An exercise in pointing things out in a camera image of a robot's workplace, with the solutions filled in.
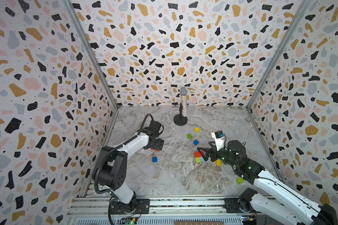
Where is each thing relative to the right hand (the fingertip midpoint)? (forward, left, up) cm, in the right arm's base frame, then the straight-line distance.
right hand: (202, 144), depth 74 cm
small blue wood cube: (0, +28, -21) cm, 35 cm away
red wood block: (+7, +28, -21) cm, 36 cm away
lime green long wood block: (0, 0, -21) cm, 21 cm away
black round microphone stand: (+35, +12, -22) cm, 43 cm away
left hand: (+9, +28, -15) cm, 33 cm away
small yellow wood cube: (+25, -1, -22) cm, 33 cm away
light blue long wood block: (-8, +1, -1) cm, 8 cm away
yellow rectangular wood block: (-10, -7, -1) cm, 12 cm away
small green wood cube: (+19, +5, -22) cm, 30 cm away
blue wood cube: (+14, 0, -23) cm, 27 cm away
